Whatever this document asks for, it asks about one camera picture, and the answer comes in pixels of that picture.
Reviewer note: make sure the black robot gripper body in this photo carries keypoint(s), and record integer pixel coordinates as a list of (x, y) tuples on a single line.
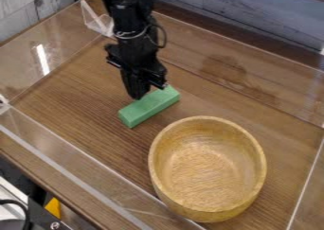
[(134, 54)]

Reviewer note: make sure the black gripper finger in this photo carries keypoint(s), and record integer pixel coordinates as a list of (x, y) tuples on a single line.
[(142, 86), (130, 83)]

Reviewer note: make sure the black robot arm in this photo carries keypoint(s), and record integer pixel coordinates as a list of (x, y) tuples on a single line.
[(131, 16)]

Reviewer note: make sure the green rectangular block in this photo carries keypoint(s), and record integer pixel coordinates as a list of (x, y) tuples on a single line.
[(151, 104)]

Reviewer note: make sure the brown wooden bowl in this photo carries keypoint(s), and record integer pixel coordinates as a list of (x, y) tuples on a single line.
[(207, 168)]

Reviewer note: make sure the black and yellow equipment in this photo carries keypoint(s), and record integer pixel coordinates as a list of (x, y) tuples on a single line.
[(41, 219)]

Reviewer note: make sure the clear acrylic corner bracket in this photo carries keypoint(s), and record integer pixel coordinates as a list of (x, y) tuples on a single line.
[(99, 23)]

